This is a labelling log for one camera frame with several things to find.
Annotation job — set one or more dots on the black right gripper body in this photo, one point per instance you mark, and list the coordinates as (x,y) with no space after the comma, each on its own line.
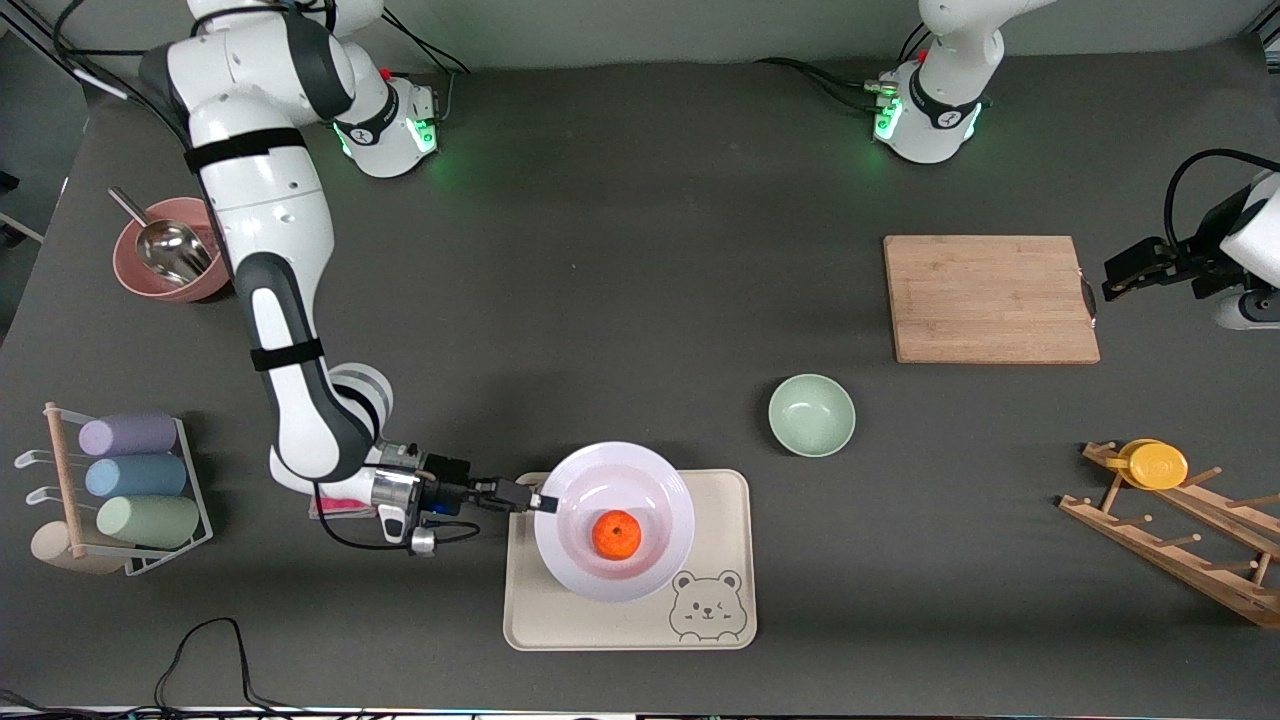
(446,490)

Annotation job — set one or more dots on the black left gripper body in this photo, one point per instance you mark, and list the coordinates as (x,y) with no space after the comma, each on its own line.
(1186,258)

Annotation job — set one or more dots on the orange fruit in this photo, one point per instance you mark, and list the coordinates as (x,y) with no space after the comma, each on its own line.
(617,534)

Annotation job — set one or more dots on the pale lavender round plate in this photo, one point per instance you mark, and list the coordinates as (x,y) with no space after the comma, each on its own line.
(640,475)

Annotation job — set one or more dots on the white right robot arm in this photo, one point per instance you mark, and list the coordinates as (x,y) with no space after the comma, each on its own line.
(270,230)

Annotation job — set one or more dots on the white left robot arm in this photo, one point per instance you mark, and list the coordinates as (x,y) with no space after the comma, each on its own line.
(950,60)

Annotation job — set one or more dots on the pink folded cloth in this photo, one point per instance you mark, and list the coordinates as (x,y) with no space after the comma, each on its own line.
(340,508)

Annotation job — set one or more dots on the bamboo cutting board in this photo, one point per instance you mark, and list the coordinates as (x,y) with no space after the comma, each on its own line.
(990,300)

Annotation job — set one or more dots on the yellow mug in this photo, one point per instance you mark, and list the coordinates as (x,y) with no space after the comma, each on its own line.
(1158,467)

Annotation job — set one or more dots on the beige bear print tray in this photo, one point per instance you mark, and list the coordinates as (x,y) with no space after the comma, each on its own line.
(720,520)

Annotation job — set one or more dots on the wooden mug rack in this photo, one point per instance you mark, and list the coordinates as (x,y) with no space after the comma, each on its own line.
(1120,533)

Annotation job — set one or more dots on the mint green bowl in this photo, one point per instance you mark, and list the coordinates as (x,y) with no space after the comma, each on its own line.
(811,415)

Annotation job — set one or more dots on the pale green cup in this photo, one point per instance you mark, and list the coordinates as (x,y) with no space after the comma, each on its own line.
(150,520)

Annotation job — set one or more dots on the blue cup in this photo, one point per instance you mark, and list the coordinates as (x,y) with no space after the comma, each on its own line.
(135,476)

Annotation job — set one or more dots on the purple cup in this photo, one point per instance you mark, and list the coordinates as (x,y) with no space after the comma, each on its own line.
(130,434)

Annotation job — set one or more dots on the metal scoop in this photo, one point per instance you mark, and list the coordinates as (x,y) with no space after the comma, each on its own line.
(170,250)

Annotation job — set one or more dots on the pink bowl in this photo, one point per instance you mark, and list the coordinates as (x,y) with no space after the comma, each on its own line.
(140,282)

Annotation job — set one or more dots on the beige cup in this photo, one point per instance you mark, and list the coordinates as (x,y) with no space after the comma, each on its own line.
(50,548)

